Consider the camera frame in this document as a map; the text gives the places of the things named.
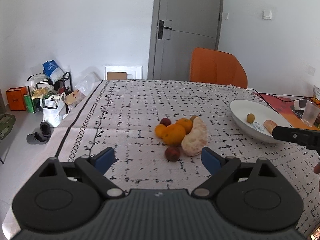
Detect dark red plum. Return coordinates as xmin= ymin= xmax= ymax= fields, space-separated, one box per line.
xmin=164 ymin=146 xmax=181 ymax=161

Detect medium orange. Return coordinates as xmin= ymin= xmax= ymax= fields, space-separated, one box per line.
xmin=176 ymin=118 xmax=193 ymax=134

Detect large orange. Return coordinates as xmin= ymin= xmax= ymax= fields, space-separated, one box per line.
xmin=162 ymin=124 xmax=186 ymax=147

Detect small tangerine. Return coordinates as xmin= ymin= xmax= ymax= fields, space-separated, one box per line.
xmin=155 ymin=124 xmax=166 ymax=139

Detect person's right hand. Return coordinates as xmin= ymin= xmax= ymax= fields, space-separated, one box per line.
xmin=313 ymin=163 xmax=320 ymax=174

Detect white charger block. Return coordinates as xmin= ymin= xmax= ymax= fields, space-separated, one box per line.
xmin=293 ymin=99 xmax=308 ymax=111

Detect orange cartoon mat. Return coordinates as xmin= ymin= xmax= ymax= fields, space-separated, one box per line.
xmin=255 ymin=92 xmax=319 ymax=131

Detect grey slippers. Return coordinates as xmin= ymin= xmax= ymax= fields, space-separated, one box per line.
xmin=26 ymin=121 xmax=52 ymax=145

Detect white oval plate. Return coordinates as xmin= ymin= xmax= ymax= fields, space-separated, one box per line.
xmin=229 ymin=100 xmax=291 ymax=144

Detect white plastic bag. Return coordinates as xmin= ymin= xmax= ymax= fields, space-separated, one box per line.
xmin=40 ymin=93 xmax=67 ymax=128

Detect green paper bag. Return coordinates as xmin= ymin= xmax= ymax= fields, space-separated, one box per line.
xmin=24 ymin=94 xmax=35 ymax=113

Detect brown green kiwi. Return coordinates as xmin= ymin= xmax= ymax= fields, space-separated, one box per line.
xmin=190 ymin=115 xmax=197 ymax=121

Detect orange gift bag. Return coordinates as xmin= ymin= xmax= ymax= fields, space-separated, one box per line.
xmin=6 ymin=87 xmax=27 ymax=111

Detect black metal rack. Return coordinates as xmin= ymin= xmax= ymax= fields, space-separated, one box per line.
xmin=26 ymin=72 xmax=73 ymax=113

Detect patterned white tablecloth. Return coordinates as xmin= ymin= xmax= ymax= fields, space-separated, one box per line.
xmin=1 ymin=80 xmax=319 ymax=236

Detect orange chair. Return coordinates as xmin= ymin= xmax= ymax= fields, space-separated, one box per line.
xmin=189 ymin=48 xmax=248 ymax=88

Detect blue white bag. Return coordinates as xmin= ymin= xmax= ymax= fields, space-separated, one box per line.
xmin=42 ymin=60 xmax=64 ymax=83

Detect white framed board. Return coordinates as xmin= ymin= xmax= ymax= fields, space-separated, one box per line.
xmin=105 ymin=66 xmax=143 ymax=80

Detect grey door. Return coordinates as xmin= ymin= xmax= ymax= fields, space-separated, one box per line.
xmin=148 ymin=0 xmax=223 ymax=81

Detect black usb cable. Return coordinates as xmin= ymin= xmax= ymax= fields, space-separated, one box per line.
xmin=247 ymin=87 xmax=313 ymax=108

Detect white light switch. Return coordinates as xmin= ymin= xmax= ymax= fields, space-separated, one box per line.
xmin=263 ymin=10 xmax=272 ymax=20

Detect black door handle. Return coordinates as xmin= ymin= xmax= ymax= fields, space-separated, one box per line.
xmin=158 ymin=20 xmax=172 ymax=40

